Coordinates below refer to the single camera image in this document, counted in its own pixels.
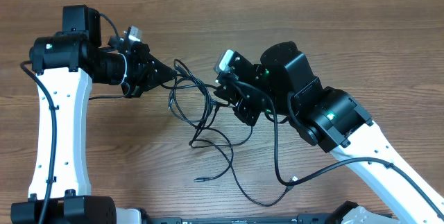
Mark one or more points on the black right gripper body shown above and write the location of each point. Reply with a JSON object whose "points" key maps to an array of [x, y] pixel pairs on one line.
{"points": [[251, 111]]}

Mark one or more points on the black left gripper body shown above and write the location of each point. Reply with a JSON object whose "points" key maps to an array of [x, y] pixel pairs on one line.
{"points": [[135, 81]]}

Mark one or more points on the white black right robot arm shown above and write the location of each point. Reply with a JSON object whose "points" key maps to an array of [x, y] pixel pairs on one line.
{"points": [[282, 83]]}

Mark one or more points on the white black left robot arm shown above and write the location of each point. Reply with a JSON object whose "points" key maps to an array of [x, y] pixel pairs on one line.
{"points": [[65, 66]]}

